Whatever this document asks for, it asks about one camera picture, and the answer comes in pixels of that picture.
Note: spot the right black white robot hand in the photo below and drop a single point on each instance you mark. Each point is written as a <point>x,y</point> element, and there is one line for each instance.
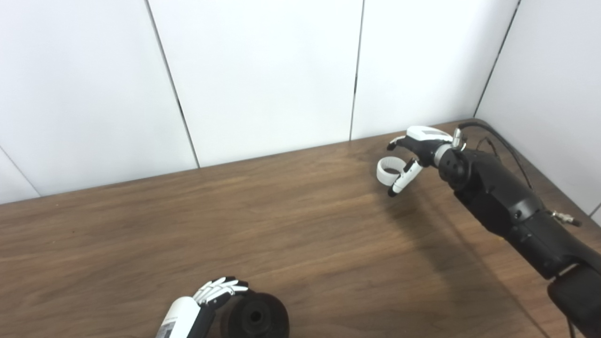
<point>425,138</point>

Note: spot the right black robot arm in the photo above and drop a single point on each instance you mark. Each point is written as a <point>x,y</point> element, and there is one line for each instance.
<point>507,202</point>

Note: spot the round black plastic part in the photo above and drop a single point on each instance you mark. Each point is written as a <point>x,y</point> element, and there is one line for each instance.
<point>267,317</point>

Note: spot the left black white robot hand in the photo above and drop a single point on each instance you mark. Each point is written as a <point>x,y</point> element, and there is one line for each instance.
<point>183,314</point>

